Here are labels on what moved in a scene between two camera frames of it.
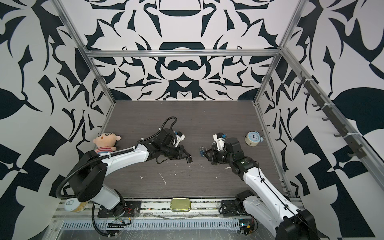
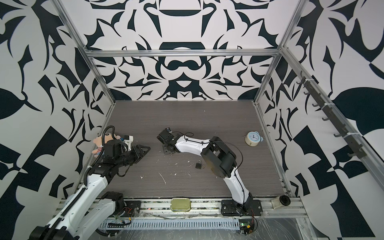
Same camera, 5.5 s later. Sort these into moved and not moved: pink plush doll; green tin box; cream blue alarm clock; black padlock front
Moved: black padlock front
Not moved: green tin box; pink plush doll; cream blue alarm clock
